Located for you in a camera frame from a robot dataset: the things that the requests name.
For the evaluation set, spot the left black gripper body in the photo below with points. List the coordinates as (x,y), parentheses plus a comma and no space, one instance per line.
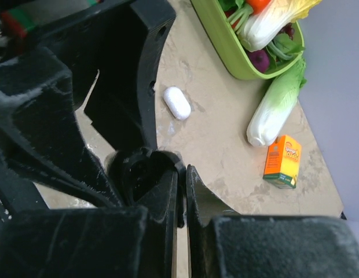
(11,29)

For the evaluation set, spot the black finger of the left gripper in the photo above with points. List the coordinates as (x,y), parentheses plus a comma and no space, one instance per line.
(39,135)
(113,50)

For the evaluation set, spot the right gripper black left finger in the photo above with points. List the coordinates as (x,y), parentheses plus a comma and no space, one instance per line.
(138,241)

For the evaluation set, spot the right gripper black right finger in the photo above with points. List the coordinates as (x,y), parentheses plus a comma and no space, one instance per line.
(224,243)

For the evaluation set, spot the black earbud charging case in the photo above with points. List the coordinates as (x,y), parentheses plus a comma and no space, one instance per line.
(135,172)

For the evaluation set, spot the white earbud charging case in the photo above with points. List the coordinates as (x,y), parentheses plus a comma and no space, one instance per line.
(177,103)

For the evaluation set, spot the orange juice carton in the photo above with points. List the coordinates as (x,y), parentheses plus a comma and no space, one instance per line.
(283,163)

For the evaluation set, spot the green plastic vegetable tray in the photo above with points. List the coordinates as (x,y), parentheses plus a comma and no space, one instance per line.
(227,45)

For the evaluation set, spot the green white bok choy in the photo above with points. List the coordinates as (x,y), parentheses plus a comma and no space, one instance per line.
(227,5)

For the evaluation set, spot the yellow white cabbage in tray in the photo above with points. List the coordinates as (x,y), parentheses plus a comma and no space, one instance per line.
(261,28)

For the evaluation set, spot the purple onion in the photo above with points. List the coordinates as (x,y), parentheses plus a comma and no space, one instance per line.
(260,60)

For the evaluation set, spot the orange toy carrot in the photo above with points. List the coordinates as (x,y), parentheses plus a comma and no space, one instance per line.
(257,6)

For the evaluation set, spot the napa cabbage on table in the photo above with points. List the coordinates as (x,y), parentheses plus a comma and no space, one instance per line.
(276,106)

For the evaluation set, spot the dark green leafy vegetable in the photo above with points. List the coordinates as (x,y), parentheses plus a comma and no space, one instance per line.
(283,49)

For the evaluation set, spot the dark red grapes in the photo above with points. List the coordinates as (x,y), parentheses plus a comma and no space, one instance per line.
(289,30)

